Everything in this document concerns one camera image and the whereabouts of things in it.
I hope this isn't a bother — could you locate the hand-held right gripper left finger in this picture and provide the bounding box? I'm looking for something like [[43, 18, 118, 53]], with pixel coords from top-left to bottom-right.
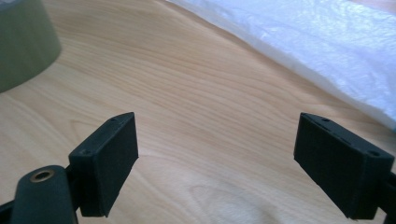
[[68, 112, 139, 218]]

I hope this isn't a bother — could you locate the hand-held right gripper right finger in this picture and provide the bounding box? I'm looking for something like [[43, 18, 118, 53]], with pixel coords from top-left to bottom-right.
[[293, 112, 396, 220]]

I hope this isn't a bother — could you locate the white translucent plastic bag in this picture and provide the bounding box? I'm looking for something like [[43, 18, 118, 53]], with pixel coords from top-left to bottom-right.
[[165, 0, 396, 131]]

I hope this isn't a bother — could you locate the green plastic trash bin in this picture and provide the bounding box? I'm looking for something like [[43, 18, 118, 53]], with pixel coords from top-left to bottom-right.
[[0, 0, 63, 94]]

